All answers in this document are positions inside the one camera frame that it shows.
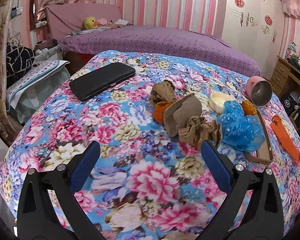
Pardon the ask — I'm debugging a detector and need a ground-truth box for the brown paper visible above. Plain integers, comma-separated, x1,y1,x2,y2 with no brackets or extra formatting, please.
178,116,222,150

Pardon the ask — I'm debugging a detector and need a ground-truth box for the white round container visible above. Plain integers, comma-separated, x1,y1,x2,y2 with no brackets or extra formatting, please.
209,92,235,114

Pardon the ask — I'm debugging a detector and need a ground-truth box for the blue plastic bag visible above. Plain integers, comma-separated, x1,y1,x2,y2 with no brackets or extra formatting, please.
217,101,265,153

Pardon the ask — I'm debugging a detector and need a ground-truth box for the dotted cushion stool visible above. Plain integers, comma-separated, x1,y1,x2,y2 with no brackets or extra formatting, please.
6,60,70,125

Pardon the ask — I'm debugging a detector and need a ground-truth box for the black long wallet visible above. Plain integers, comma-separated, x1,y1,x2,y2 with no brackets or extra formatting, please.
69,62,136,101

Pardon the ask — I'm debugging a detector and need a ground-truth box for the floral blue pink blanket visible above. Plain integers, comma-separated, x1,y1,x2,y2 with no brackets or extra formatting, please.
0,49,300,240

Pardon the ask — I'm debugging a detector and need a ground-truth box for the black box under desk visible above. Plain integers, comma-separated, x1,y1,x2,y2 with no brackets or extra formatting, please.
280,91,299,115

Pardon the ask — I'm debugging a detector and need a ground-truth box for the pink steel mug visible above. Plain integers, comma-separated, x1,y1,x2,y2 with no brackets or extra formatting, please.
245,76,273,107

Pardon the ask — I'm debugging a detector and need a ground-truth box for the black white patterned bag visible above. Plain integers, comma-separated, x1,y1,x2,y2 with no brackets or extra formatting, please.
6,43,36,88

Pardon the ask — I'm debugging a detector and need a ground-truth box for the brown crumpled cloth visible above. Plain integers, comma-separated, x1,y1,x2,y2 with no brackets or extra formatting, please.
150,80,177,105

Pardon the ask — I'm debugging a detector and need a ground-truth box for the wooden desk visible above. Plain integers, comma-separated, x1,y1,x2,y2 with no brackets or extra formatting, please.
270,56,300,133

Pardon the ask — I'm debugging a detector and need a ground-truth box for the yellow duck plush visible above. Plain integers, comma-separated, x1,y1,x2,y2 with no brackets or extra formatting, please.
83,17,98,30

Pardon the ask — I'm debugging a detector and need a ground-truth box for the pink headboard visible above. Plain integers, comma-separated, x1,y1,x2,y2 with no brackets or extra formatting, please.
45,3,122,40

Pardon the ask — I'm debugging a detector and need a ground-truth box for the desk lamp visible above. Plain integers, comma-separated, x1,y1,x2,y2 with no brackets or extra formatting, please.
284,42,296,60

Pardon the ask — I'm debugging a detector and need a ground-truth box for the purple dotted bed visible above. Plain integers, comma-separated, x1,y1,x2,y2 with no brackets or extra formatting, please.
58,25,261,77

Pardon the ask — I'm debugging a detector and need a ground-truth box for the white wardrobe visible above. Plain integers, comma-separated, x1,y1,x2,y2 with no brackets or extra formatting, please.
222,0,285,80

